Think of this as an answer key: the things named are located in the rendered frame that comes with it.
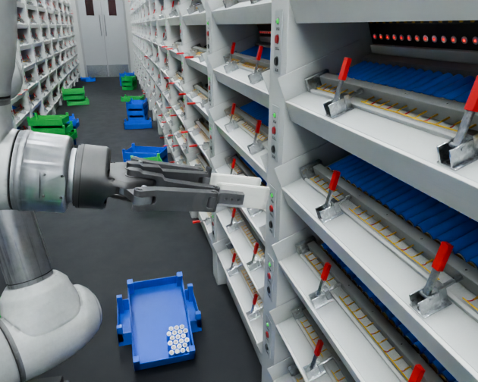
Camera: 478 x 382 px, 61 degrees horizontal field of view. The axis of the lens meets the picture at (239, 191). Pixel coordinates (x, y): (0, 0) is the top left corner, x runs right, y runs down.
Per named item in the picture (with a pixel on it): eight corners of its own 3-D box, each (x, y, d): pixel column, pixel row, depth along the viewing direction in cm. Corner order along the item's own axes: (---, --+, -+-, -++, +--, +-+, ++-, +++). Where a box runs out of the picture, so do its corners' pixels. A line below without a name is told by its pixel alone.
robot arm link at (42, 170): (8, 224, 43) (69, 227, 45) (9, 140, 40) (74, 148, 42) (26, 192, 51) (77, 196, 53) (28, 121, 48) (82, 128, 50)
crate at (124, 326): (118, 346, 146) (116, 328, 143) (118, 311, 164) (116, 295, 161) (201, 330, 153) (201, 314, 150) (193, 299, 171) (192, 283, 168)
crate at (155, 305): (194, 358, 140) (196, 350, 134) (134, 371, 135) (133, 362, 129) (181, 281, 159) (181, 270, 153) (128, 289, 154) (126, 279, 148)
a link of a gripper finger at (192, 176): (124, 194, 50) (122, 189, 51) (209, 196, 55) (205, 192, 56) (127, 164, 49) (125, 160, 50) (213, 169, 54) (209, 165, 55)
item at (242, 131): (272, 189, 101) (253, 139, 95) (218, 132, 155) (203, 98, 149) (344, 154, 103) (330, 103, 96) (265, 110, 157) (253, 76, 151)
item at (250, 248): (268, 313, 115) (252, 277, 109) (220, 221, 169) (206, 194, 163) (331, 280, 117) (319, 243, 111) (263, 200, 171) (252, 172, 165)
